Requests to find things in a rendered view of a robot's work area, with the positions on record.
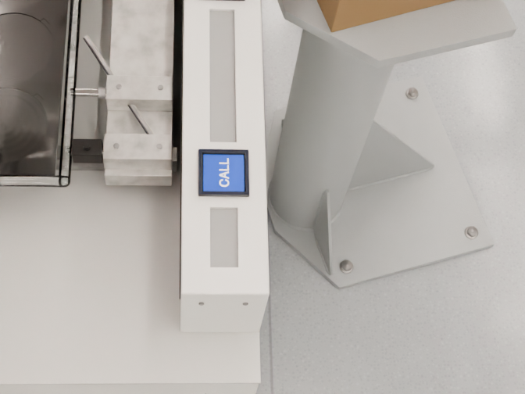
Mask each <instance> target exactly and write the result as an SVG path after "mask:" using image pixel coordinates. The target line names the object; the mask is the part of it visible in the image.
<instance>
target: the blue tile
mask: <svg viewBox="0 0 525 394"><path fill-rule="evenodd" d="M203 191H204V192H244V191H245V158H244V155H222V154H203Z"/></svg>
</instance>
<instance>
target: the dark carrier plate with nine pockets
mask: <svg viewBox="0 0 525 394"><path fill-rule="evenodd" d="M68 3H69V0H0V174H1V175H55V171H56V160H57V149H58V139H59V118H60V108H61V97H62V86H63V66H64V55H65V44H66V25H67V13H68Z"/></svg>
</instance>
